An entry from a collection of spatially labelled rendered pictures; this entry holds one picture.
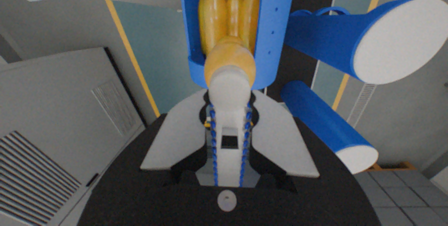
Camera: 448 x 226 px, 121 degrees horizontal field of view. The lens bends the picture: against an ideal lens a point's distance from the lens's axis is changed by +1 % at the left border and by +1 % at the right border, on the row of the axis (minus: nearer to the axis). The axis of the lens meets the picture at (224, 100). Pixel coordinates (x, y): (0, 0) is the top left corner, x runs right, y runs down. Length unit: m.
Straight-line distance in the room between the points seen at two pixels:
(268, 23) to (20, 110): 1.54
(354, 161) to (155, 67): 1.96
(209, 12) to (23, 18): 2.47
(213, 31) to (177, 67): 1.36
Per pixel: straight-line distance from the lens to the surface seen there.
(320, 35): 0.86
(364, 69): 0.72
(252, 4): 0.40
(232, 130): 0.83
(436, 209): 3.70
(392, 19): 0.71
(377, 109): 2.72
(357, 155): 1.09
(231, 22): 0.45
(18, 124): 1.56
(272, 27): 0.34
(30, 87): 1.60
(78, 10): 2.20
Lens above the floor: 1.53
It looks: 58 degrees down
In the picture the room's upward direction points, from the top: 175 degrees counter-clockwise
